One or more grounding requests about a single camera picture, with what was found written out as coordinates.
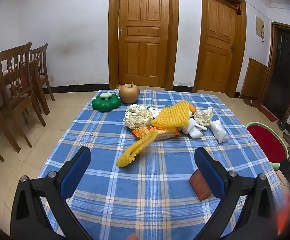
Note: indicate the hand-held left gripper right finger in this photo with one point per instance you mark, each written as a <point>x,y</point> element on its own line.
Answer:
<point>210,172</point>

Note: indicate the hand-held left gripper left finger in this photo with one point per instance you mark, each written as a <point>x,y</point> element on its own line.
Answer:
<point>76,172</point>

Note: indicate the small brown box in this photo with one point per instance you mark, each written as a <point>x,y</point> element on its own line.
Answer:
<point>200,185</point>

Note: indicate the red bucket with green rim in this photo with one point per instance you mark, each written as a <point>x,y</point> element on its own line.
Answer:
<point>265,140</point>

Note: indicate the white plastic wrap bundle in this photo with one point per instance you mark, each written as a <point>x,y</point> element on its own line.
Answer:
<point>218,131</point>

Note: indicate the white sock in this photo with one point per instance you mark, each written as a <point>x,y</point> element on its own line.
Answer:
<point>192,130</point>

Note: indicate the small white paper ball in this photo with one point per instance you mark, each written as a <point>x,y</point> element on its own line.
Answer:
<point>203,116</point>

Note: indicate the orange snack packet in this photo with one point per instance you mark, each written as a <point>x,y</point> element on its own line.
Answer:
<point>165,135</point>

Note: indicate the narrow yellow foam fruit net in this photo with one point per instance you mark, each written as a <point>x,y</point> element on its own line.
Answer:
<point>135,150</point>

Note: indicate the wide yellow foam fruit net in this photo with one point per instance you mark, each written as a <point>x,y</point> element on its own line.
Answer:
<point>172,117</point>

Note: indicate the large white paper ball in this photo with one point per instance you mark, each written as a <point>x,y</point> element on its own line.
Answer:
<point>137,117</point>

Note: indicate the person's left hand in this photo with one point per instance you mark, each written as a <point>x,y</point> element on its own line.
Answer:
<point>132,237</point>

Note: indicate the grey slippers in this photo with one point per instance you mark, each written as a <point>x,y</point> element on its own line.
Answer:
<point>287,138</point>

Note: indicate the orange plastic stool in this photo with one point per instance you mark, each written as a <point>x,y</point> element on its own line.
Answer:
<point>289,210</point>

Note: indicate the dark shoes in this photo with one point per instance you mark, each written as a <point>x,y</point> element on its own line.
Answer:
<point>281,125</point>

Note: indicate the red doormat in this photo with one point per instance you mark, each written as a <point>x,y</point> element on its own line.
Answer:
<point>266,112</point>

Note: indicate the blue plaid tablecloth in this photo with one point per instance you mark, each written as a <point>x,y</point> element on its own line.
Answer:
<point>147,180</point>

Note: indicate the green pumpkin-shaped toy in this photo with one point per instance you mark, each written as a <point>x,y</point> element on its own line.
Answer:
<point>105,105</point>

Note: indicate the brown shoes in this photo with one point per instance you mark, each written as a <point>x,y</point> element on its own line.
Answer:
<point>249,101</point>

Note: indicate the red yellow apple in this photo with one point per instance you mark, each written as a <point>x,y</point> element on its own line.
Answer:
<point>129,93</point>

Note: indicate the black metal door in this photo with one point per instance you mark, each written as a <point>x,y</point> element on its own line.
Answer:
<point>282,75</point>

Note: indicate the leaning wooden board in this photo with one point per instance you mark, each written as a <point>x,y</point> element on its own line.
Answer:
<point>255,80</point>

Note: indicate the arched-panel wooden door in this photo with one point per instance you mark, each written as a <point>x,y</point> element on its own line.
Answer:
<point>145,42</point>

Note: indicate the yellow wall panel cover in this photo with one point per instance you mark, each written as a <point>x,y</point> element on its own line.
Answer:
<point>260,25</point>

